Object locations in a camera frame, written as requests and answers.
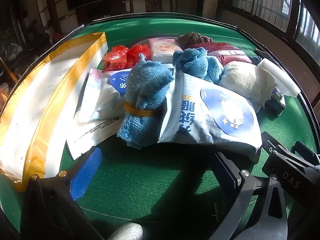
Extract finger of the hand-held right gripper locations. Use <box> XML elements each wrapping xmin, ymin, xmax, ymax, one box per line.
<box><xmin>262</xmin><ymin>151</ymin><xmax>320</xmax><ymax>198</ymax></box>
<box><xmin>265</xmin><ymin>139</ymin><xmax>320</xmax><ymax>167</ymax></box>

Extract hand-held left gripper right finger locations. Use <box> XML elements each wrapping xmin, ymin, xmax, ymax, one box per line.
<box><xmin>209</xmin><ymin>151</ymin><xmax>295</xmax><ymax>240</ymax></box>

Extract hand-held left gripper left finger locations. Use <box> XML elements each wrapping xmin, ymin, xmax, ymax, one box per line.
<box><xmin>21</xmin><ymin>147</ymin><xmax>103</xmax><ymax>240</ymax></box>

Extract small dark printed packet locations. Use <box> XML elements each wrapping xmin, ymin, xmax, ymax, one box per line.
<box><xmin>265</xmin><ymin>91</ymin><xmax>287</xmax><ymax>115</ymax></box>

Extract large white wipes packet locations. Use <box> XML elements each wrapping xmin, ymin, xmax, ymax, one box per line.
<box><xmin>158</xmin><ymin>65</ymin><xmax>263</xmax><ymax>162</ymax></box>

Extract small white wipes packet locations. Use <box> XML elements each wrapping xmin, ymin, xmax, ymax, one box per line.
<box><xmin>77</xmin><ymin>68</ymin><xmax>133</xmax><ymax>123</ymax></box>

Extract white foam piece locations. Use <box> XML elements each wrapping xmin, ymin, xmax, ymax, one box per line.
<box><xmin>257</xmin><ymin>58</ymin><xmax>301</xmax><ymax>97</ymax></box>

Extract cream towel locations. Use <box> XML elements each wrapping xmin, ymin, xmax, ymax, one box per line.
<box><xmin>220</xmin><ymin>61</ymin><xmax>278</xmax><ymax>110</ymax></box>

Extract white box with yellow tape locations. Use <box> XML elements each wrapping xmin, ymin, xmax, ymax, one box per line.
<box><xmin>0</xmin><ymin>31</ymin><xmax>108</xmax><ymax>193</ymax></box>

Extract blue towel with rubber band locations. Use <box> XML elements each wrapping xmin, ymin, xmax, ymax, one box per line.
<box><xmin>117</xmin><ymin>53</ymin><xmax>175</xmax><ymax>148</ymax></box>

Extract red plastic packet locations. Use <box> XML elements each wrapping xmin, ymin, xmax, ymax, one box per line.
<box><xmin>187</xmin><ymin>42</ymin><xmax>253</xmax><ymax>67</ymax></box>

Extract red plastic bag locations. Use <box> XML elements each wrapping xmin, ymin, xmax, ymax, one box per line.
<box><xmin>102</xmin><ymin>44</ymin><xmax>150</xmax><ymax>72</ymax></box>

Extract pink tissue packet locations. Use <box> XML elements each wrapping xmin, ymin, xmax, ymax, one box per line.
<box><xmin>146</xmin><ymin>37</ymin><xmax>182</xmax><ymax>64</ymax></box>

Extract person's left hand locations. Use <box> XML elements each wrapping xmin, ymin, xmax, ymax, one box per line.
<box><xmin>106</xmin><ymin>223</ymin><xmax>143</xmax><ymax>240</ymax></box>

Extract yellow rubber band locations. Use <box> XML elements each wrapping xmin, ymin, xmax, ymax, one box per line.
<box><xmin>124</xmin><ymin>102</ymin><xmax>157</xmax><ymax>117</ymax></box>

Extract brown knitted cloth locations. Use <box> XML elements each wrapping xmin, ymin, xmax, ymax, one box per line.
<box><xmin>177</xmin><ymin>32</ymin><xmax>215</xmax><ymax>48</ymax></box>

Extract clear plastic bag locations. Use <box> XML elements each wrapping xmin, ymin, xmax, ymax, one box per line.
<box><xmin>4</xmin><ymin>42</ymin><xmax>22</xmax><ymax>60</ymax></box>

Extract barred window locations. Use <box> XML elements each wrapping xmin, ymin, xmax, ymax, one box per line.
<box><xmin>231</xmin><ymin>0</ymin><xmax>320</xmax><ymax>55</ymax></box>

